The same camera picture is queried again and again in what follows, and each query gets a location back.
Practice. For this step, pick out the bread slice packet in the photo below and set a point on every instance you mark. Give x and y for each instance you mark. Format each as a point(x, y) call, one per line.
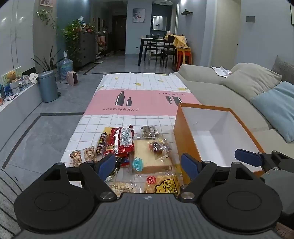
point(147, 157)

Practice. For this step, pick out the teddy bear picture card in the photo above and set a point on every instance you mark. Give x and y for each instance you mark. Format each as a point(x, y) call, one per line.
point(11, 78)

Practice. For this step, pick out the red bag with silver label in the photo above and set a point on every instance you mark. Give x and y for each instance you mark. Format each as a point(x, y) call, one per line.
point(125, 136)

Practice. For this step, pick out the dark dining chair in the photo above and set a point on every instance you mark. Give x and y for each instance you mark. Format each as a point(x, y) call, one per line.
point(151, 47)
point(170, 49)

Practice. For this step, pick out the beige cushion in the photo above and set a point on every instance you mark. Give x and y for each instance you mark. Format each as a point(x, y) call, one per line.
point(250, 80)

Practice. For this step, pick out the red packet with orange sticks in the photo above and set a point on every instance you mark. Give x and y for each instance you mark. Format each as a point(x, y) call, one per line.
point(109, 140)

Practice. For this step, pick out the sausage stick packet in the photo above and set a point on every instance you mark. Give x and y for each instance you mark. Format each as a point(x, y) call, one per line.
point(102, 143)

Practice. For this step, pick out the chocolate cake packet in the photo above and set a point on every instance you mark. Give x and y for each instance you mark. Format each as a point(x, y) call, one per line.
point(159, 148)

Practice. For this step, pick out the pink space heater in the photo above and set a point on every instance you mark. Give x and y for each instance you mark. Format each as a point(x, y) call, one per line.
point(72, 78)

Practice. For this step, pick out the grey wall panel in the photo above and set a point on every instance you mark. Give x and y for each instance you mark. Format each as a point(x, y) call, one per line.
point(250, 18)

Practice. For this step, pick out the beige sofa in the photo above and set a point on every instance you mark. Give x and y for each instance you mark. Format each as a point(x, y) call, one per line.
point(206, 77)

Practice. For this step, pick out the clear packet of brown cubes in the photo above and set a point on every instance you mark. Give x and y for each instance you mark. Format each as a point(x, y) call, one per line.
point(149, 132)

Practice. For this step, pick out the brown cracker packet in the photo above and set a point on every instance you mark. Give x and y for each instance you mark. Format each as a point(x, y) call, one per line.
point(83, 156)

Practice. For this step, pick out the dining table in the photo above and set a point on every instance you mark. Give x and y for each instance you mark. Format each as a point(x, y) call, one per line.
point(149, 39)

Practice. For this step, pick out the grey low cabinet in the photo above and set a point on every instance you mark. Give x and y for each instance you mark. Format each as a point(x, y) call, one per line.
point(20, 101)

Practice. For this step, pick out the checkered pink printed tablecloth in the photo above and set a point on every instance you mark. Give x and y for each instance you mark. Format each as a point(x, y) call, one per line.
point(137, 101)

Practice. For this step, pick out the large water bottle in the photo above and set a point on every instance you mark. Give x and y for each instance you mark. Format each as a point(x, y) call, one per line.
point(65, 66)

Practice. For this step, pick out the blue-grey trash can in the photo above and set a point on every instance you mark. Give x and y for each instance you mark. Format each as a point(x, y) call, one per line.
point(48, 87)

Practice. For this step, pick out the dark door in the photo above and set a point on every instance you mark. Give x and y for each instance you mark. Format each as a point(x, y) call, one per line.
point(119, 32)

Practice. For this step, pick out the black wall shelf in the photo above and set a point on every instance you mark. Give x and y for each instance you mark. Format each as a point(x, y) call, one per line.
point(186, 12)

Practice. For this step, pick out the long-leaf potted plant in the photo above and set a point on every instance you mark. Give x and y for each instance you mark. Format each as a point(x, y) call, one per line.
point(47, 63)

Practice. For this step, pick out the white cap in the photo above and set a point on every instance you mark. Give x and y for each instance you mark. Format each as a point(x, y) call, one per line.
point(33, 77)

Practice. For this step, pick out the white papers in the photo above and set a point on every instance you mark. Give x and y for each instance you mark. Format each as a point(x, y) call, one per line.
point(220, 70)

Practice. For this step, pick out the grey striped rug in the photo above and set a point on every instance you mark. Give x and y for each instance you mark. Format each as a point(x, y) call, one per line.
point(9, 195)

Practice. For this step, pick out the orange cardboard box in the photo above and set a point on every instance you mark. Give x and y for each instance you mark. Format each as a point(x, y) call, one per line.
point(183, 135)

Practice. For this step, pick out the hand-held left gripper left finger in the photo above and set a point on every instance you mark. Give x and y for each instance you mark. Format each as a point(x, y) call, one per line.
point(106, 165)

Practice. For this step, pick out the yellow biscuit packet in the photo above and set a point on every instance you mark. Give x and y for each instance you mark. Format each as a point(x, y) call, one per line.
point(160, 183)

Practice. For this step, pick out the framed bird picture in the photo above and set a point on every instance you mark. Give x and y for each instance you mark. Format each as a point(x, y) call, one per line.
point(139, 15)

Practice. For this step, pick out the light blue cushion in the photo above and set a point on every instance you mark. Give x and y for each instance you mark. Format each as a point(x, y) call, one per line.
point(275, 108)

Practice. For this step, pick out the grey cushion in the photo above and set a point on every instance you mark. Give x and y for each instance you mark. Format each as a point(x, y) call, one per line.
point(284, 67)

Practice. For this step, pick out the dark green snack packet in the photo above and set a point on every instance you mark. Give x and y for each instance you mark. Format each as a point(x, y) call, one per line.
point(117, 166)

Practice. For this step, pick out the round ceiling lamp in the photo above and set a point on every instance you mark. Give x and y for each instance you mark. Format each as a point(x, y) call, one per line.
point(163, 2)

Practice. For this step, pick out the dark grey cabinet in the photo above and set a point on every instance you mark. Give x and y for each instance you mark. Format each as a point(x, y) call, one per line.
point(86, 48)

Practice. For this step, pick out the yellow cloth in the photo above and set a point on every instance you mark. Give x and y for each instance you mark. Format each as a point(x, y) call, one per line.
point(179, 41)

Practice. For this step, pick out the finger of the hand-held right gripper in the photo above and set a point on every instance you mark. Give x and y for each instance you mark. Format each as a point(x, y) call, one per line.
point(248, 157)

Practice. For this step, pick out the hanging vine plant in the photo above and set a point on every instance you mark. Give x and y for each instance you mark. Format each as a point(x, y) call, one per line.
point(46, 15)

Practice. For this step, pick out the pile of plush toys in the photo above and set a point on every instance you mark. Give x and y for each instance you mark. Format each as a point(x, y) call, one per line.
point(87, 27)

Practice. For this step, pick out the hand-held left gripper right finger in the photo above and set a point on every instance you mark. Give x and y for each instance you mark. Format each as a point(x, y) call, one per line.
point(189, 166)

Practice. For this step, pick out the wall mirror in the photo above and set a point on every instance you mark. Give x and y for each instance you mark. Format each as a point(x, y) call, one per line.
point(159, 23)

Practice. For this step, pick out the shoe rack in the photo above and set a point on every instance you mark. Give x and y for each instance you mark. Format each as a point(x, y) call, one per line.
point(102, 43)

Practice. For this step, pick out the orange stool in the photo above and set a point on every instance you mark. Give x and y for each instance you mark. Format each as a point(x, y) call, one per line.
point(183, 54)

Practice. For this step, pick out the peanut packet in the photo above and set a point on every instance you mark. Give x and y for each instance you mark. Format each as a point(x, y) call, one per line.
point(121, 187)

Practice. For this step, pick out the tall leafy plant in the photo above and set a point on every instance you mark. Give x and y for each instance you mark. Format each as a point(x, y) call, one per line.
point(73, 34)

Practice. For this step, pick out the framed wall photo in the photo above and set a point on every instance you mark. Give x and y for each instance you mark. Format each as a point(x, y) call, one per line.
point(46, 2)

